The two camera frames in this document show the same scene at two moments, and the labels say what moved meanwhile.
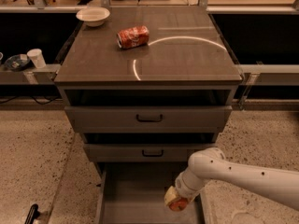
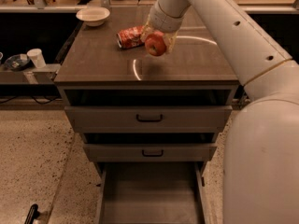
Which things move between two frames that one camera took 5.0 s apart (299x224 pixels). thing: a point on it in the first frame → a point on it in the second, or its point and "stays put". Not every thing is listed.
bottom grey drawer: (134, 192) stays put
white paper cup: (36, 56) stays put
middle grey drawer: (145, 152) stays put
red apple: (179, 203) → (155, 43)
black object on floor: (33, 214) stays put
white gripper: (181, 187) → (164, 21)
